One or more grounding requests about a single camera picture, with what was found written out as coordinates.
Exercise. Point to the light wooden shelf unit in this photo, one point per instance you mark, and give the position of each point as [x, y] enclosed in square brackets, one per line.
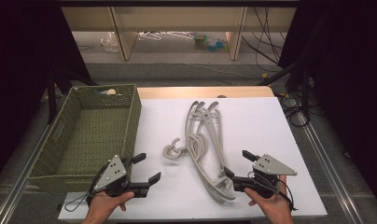
[177, 18]

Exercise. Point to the person's left hand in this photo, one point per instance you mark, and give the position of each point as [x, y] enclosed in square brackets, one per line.
[102, 205]

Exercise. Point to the pile of white hangers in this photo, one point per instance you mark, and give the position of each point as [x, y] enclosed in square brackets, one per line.
[152, 35]

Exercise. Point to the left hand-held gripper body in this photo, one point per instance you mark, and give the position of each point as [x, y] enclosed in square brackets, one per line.
[112, 174]

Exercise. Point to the black curtain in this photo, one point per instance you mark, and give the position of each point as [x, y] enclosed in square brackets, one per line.
[18, 62]
[348, 77]

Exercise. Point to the grey plastic clothes hanger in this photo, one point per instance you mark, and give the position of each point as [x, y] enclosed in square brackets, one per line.
[220, 119]
[209, 126]
[187, 130]

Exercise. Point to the metal floor rail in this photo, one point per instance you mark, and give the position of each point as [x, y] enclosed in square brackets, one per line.
[329, 168]
[18, 186]

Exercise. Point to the black metal stand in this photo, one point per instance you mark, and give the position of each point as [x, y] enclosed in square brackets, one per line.
[52, 99]
[304, 90]

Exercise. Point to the clear plastic bag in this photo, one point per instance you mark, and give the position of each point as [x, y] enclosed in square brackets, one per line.
[109, 42]

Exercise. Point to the colourful plastic toys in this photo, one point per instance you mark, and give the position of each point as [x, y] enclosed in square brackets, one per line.
[213, 43]

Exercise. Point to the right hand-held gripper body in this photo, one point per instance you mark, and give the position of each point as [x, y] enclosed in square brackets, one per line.
[270, 166]

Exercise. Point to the person's right hand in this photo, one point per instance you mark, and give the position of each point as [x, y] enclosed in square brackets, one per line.
[273, 207]

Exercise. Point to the green woven basket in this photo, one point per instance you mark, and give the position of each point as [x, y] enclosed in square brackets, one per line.
[93, 137]

